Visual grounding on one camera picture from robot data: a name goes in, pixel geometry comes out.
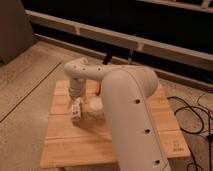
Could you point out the black table leg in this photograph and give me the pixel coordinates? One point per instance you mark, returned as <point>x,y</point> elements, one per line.
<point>107,58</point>

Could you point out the grey cabinet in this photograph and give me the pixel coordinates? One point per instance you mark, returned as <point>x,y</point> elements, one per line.
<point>16,33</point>

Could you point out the wooden board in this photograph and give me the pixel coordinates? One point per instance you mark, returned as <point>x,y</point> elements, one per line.
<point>89,142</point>

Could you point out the orange red marker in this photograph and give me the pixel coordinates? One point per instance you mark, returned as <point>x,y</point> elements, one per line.
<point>98,89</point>

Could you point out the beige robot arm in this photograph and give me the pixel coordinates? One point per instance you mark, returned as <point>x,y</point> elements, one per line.
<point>124,93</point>

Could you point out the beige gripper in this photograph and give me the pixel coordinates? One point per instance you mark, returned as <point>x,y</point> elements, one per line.
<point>76,89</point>

